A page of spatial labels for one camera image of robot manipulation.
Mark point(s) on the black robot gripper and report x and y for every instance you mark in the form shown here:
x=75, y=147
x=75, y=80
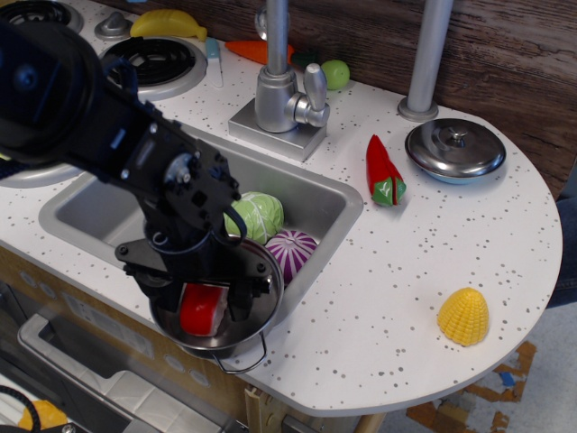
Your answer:
x=217, y=258

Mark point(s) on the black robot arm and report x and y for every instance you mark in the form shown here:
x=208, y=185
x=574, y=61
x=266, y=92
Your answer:
x=61, y=103

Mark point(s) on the small stainless steel pan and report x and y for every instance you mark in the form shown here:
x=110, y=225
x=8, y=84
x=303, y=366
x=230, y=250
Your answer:
x=233, y=337

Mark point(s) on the green toy cabbage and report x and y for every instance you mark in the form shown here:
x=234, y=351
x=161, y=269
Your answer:
x=262, y=214

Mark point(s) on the purple toy onion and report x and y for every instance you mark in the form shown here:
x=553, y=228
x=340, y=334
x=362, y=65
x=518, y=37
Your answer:
x=292, y=249

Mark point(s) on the grey toy sink basin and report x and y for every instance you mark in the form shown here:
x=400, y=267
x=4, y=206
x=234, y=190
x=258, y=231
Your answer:
x=97, y=217

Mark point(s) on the front stove burner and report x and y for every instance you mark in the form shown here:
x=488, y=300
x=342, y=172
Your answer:
x=41, y=176

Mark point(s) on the stove burner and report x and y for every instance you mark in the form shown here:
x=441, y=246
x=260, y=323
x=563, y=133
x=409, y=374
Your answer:
x=41, y=176
x=165, y=67
x=20, y=12

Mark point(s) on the silver toy faucet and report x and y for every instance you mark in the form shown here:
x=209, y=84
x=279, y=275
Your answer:
x=281, y=118

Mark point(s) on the yellow toy on floor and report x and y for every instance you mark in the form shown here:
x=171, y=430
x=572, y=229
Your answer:
x=49, y=415

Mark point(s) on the red toy chili pepper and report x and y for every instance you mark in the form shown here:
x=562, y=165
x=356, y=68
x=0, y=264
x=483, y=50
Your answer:
x=385, y=183

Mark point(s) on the back right stove burner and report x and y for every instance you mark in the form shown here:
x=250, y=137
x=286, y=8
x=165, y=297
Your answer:
x=165, y=67

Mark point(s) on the blue and white toy knife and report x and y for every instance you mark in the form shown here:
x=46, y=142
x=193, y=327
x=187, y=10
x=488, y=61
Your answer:
x=213, y=59

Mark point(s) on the orange toy carrot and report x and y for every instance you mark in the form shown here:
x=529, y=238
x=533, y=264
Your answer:
x=258, y=51

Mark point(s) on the green toy apple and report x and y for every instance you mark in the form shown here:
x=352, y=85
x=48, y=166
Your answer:
x=337, y=74

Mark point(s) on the yellow toy corn piece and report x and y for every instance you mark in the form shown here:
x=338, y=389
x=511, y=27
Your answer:
x=464, y=317

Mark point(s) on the yellow toy banana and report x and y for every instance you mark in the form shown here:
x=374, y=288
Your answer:
x=168, y=22

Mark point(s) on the stainless steel pot lid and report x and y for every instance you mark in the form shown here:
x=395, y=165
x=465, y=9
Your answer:
x=455, y=151

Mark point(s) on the back left stove burner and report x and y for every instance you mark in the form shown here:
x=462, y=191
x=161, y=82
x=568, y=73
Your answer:
x=20, y=12

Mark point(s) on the grey vertical support pole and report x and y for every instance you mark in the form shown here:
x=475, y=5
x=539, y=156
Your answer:
x=419, y=104

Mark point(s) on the toy oven door handle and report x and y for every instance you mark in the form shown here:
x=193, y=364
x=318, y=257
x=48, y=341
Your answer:
x=121, y=383

